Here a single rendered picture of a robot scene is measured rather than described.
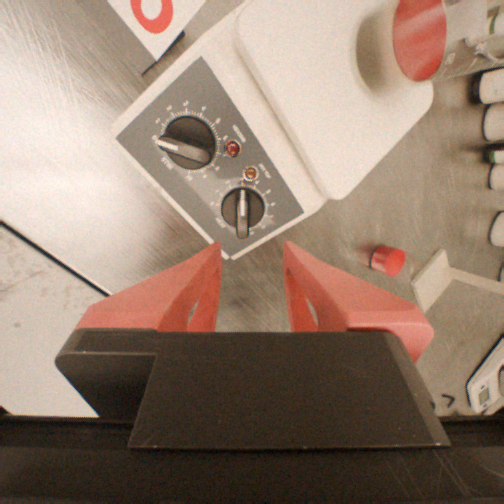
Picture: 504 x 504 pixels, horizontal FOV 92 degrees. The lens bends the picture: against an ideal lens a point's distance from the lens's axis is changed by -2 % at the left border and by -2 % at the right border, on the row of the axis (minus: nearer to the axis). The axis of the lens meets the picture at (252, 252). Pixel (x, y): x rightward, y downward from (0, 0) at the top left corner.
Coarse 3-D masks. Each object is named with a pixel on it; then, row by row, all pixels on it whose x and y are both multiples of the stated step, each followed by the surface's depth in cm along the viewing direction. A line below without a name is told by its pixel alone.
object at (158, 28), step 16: (128, 0) 15; (144, 0) 15; (160, 0) 15; (176, 0) 15; (192, 0) 15; (144, 16) 16; (160, 16) 16; (176, 16) 16; (144, 32) 16; (160, 32) 16
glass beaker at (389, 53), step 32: (384, 0) 12; (416, 0) 11; (448, 0) 10; (480, 0) 9; (352, 32) 14; (384, 32) 12; (416, 32) 11; (448, 32) 10; (480, 32) 9; (352, 64) 14; (384, 64) 13; (416, 64) 12; (448, 64) 11; (480, 64) 11; (384, 96) 16
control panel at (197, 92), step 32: (192, 64) 13; (160, 96) 14; (192, 96) 14; (224, 96) 14; (128, 128) 15; (160, 128) 15; (224, 128) 15; (160, 160) 16; (224, 160) 17; (256, 160) 17; (192, 192) 18; (224, 192) 18; (256, 192) 18; (288, 192) 18; (224, 224) 19
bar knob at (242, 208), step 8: (232, 192) 18; (240, 192) 17; (248, 192) 18; (224, 200) 18; (232, 200) 18; (240, 200) 16; (248, 200) 17; (256, 200) 18; (224, 208) 18; (232, 208) 18; (240, 208) 17; (248, 208) 17; (256, 208) 18; (224, 216) 19; (232, 216) 19; (240, 216) 17; (248, 216) 17; (256, 216) 19; (232, 224) 19; (240, 224) 17; (248, 224) 17; (256, 224) 19; (240, 232) 18; (248, 232) 18
